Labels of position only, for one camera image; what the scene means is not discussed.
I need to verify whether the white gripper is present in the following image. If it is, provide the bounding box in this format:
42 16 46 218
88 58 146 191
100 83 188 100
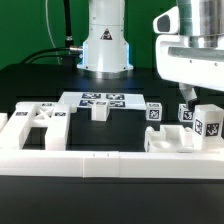
153 5 224 110

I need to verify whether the white chair seat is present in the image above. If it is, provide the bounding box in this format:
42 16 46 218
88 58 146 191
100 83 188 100
144 123 224 154

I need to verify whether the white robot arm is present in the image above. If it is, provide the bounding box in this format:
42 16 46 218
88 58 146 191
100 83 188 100
78 0 224 105

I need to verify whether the white U-shaped obstacle fence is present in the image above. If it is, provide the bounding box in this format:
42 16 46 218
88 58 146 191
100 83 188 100
0 149 224 179

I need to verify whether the white part left edge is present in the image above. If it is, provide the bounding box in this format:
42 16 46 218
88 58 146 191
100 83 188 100
0 113 8 132

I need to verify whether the white marker base plate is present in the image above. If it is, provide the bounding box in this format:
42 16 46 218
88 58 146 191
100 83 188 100
59 92 146 110

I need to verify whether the black cable bundle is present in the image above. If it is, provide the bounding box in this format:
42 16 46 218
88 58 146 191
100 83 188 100
19 0 84 68

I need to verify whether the white chair back frame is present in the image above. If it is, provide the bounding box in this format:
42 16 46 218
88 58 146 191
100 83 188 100
0 102 77 151

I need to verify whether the thin white cable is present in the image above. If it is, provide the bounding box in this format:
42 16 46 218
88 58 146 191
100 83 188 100
44 0 63 66

